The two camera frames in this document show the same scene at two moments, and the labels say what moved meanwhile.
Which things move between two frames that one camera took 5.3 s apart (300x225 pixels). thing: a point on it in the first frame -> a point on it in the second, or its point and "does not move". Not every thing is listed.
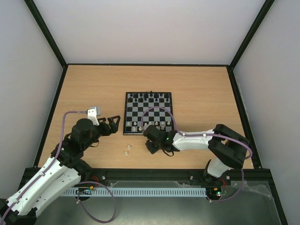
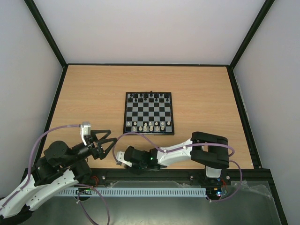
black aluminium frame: x=256 y=176 does not move
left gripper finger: x=113 y=126 -> x=94 y=138
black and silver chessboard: x=142 y=108 does not move
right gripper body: x=153 y=149 -> x=126 y=159
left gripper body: x=106 y=131 -> x=96 y=151
